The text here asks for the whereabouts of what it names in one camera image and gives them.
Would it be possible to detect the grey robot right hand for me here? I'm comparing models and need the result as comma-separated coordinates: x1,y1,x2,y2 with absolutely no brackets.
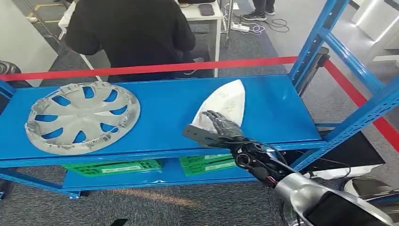
182,110,247,149

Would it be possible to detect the white plastic shell part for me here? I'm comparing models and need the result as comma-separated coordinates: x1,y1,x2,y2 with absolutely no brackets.
191,79,246,135

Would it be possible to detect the green plastic crate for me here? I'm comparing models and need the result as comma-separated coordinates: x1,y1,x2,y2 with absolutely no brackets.
179,154,238,177
61,159,163,178

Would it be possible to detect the blue metal shelf rack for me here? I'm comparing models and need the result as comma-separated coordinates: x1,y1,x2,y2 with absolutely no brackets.
0,0,399,200

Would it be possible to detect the white power strip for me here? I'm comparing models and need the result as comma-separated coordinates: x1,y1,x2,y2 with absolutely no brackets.
231,22,250,32

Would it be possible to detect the chrome metal pole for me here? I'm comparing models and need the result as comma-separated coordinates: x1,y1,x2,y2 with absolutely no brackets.
223,0,235,48

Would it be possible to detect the person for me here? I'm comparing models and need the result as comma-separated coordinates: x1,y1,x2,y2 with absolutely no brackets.
64,0,197,83
241,0,277,22

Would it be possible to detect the white desk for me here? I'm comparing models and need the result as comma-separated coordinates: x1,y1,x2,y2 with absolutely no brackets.
57,0,223,79

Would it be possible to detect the black pad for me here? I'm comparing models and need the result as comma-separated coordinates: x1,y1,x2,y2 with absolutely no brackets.
198,3,215,16

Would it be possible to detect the black box white label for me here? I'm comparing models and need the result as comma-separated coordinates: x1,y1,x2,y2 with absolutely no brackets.
283,131,385,181

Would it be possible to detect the silver wheel hubcap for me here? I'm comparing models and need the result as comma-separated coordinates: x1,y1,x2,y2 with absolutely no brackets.
24,81,141,156

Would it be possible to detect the white lit display counter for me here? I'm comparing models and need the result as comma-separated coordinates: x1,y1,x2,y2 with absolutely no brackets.
352,0,399,68

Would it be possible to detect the white cabinet panel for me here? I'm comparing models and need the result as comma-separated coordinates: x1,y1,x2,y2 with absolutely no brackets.
0,0,59,88

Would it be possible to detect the black round stool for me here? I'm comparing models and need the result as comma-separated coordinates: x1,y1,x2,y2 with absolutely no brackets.
0,61,32,89

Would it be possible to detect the white cable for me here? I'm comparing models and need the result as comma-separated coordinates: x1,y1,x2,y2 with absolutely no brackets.
246,22,266,35

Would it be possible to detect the black cable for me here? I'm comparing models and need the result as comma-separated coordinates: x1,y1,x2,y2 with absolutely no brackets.
265,18,290,34

